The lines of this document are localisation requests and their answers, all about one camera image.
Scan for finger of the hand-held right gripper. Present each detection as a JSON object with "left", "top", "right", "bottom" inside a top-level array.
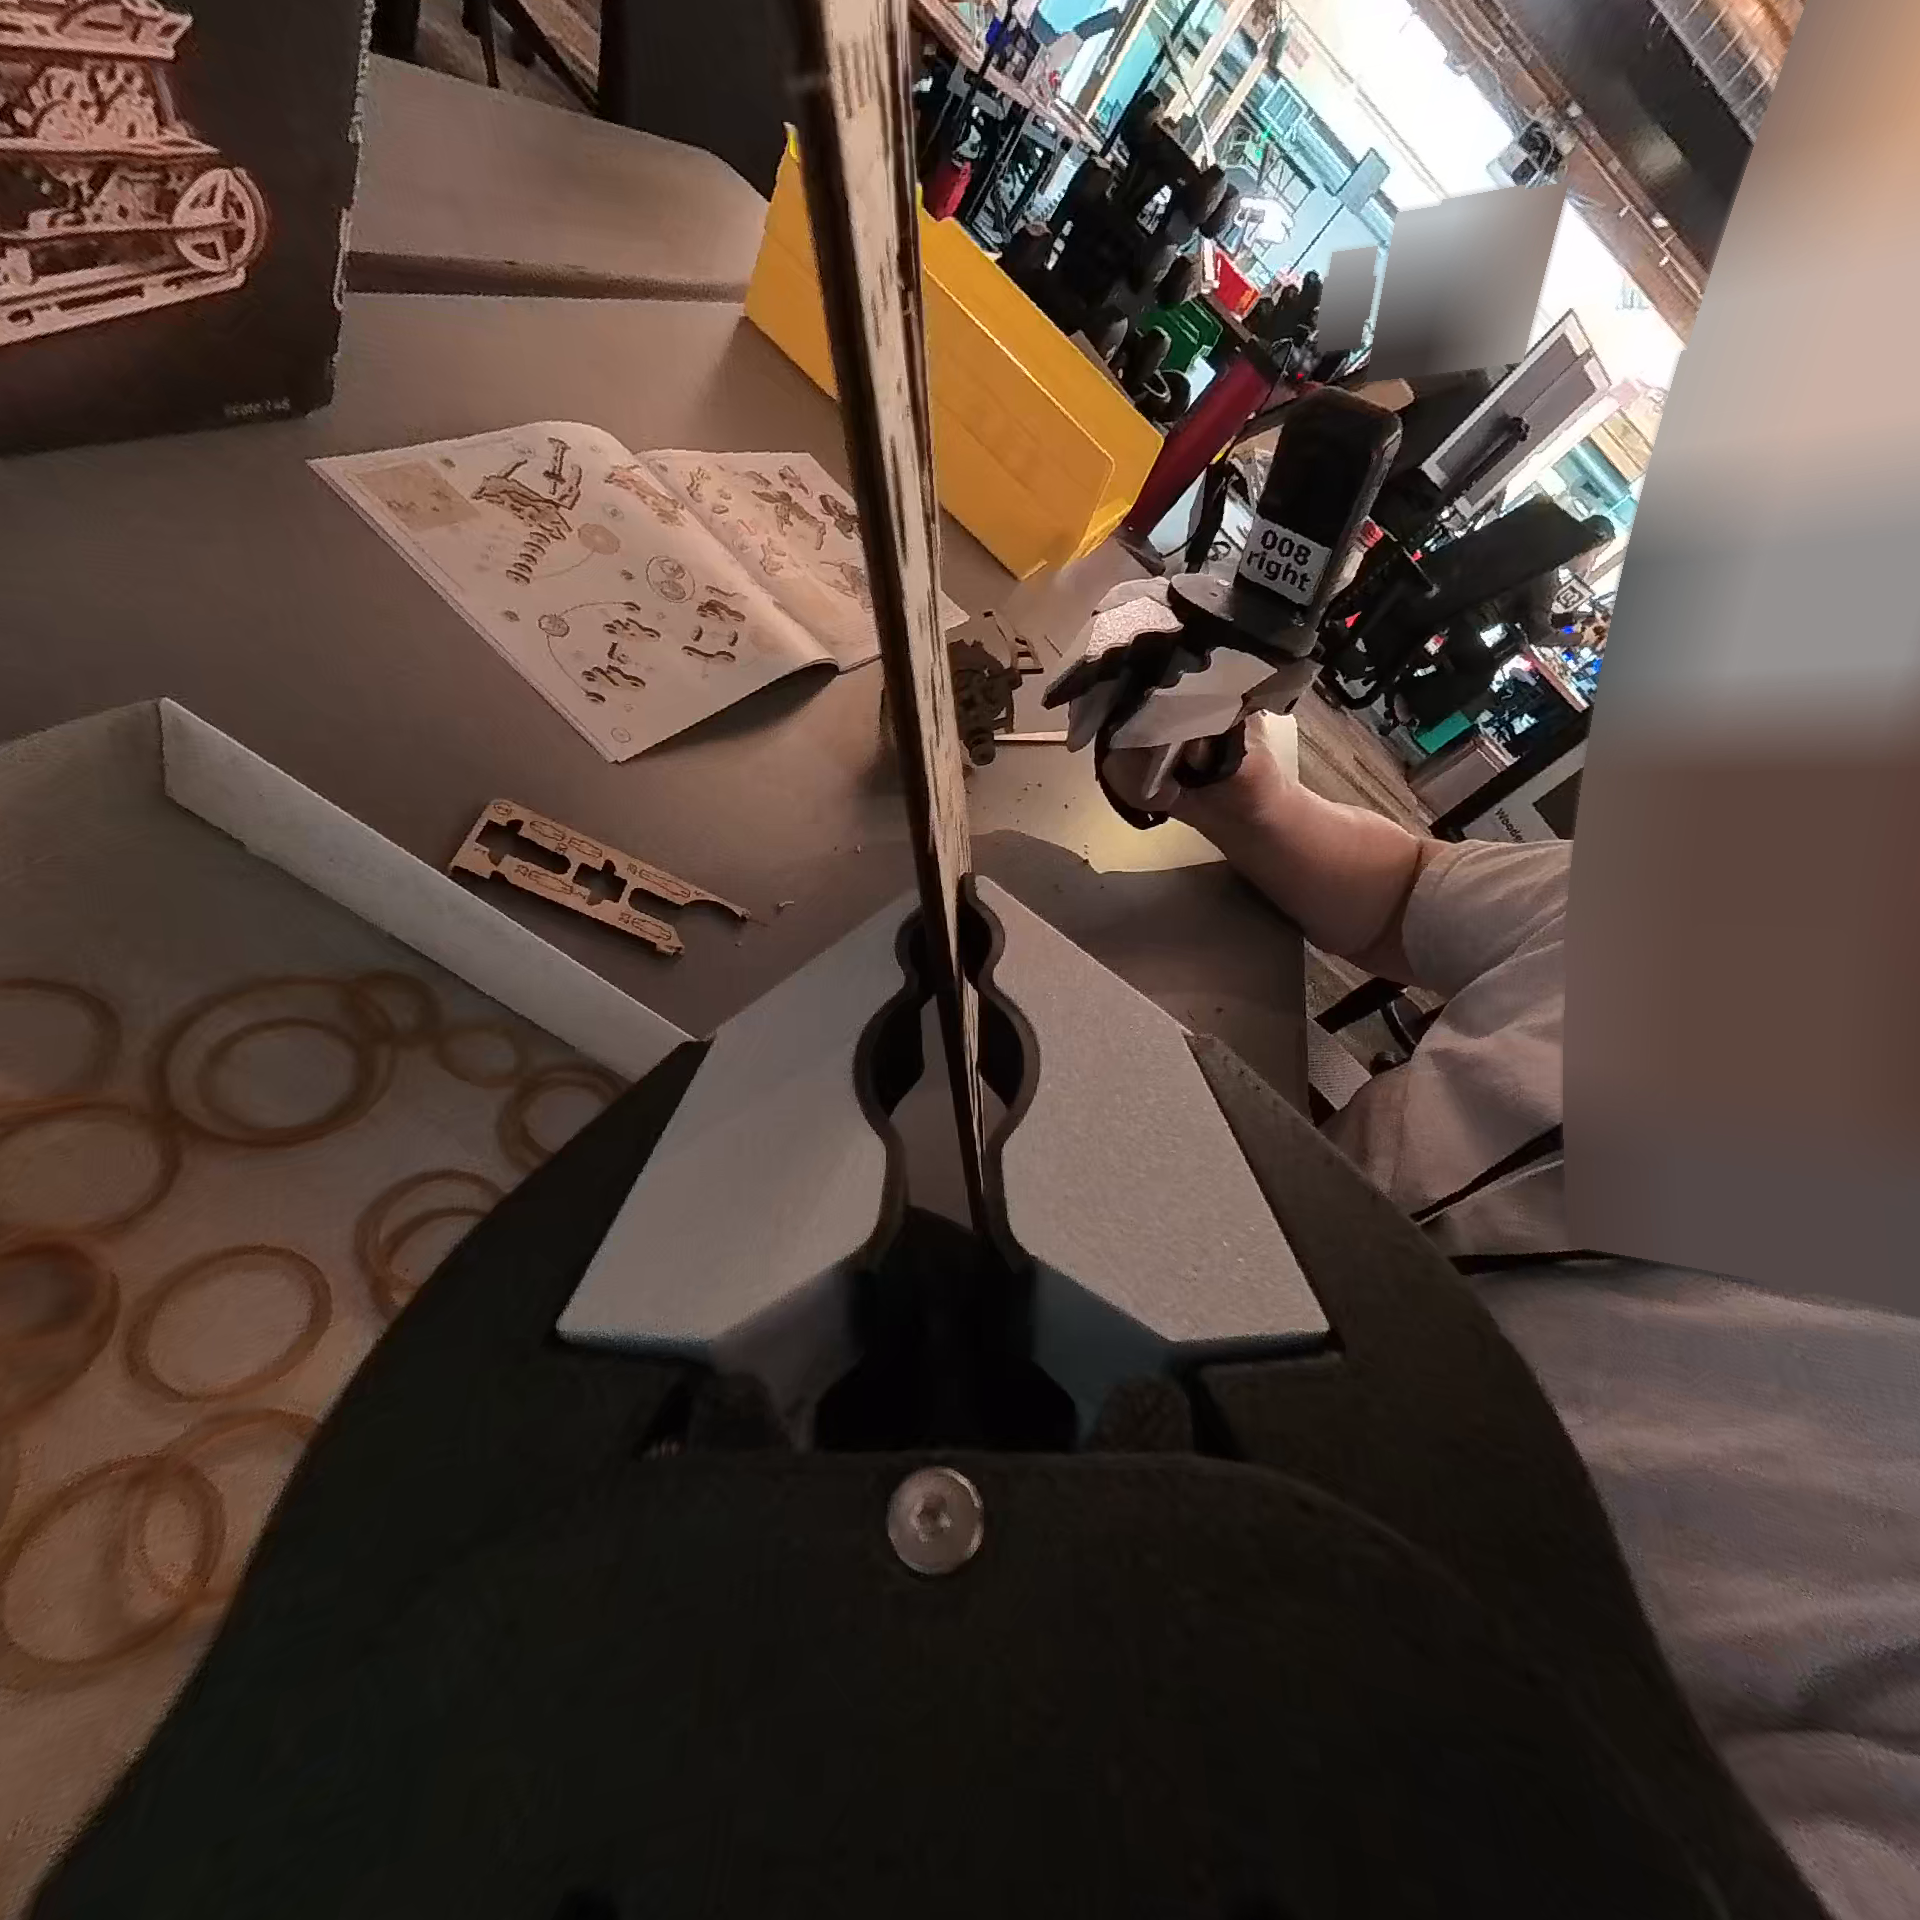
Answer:
[
  {"left": 1130, "top": 656, "right": 1308, "bottom": 746},
  {"left": 1044, "top": 590, "right": 1205, "bottom": 712}
]

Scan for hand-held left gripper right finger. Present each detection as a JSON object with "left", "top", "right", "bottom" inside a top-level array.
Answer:
[{"left": 966, "top": 878, "right": 1333, "bottom": 1368}]

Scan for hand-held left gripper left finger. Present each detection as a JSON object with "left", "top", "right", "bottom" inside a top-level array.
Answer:
[{"left": 557, "top": 894, "right": 945, "bottom": 1373}]

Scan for wooden gear model assembly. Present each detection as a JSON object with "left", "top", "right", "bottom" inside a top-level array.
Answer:
[{"left": 945, "top": 607, "right": 1051, "bottom": 769}]

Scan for thin dark wooden part sheet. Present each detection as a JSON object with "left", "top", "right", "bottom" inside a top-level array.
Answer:
[{"left": 790, "top": 0, "right": 1010, "bottom": 1247}]

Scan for person's right forearm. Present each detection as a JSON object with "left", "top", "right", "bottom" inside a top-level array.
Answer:
[{"left": 1190, "top": 730, "right": 1432, "bottom": 976}]

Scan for dark printed model kit box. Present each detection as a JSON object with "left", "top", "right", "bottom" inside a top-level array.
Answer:
[{"left": 0, "top": 0, "right": 369, "bottom": 457}]

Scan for yellow plastic bin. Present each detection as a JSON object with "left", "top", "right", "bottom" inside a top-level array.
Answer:
[{"left": 745, "top": 127, "right": 1164, "bottom": 585}]

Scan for black office chair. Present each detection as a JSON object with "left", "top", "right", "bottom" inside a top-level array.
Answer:
[{"left": 1350, "top": 495, "right": 1624, "bottom": 722}]

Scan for white box with black pattern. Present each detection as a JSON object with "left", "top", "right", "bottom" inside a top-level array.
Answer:
[{"left": 1432, "top": 736, "right": 1594, "bottom": 840}]

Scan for person's white shirt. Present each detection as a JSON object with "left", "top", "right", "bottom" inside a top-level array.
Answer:
[{"left": 1320, "top": 838, "right": 1577, "bottom": 1262}]

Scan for pile of tan rubber bands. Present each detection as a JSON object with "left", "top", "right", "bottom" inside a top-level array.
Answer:
[{"left": 0, "top": 966, "right": 634, "bottom": 1672}]

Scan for computer monitor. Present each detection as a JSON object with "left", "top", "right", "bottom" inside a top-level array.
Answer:
[{"left": 1440, "top": 306, "right": 1614, "bottom": 481}]

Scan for open instruction booklet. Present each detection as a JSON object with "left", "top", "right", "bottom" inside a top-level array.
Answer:
[{"left": 307, "top": 421, "right": 969, "bottom": 762}]

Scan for person's light grey trousers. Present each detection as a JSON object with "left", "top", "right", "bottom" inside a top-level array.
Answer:
[{"left": 1470, "top": 1245, "right": 1920, "bottom": 1920}]

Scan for white cardboard tray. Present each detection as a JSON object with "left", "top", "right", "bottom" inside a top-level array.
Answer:
[{"left": 0, "top": 697, "right": 699, "bottom": 1920}]

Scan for small wooden offcut frame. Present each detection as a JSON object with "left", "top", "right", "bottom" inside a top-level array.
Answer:
[{"left": 449, "top": 799, "right": 752, "bottom": 958}]

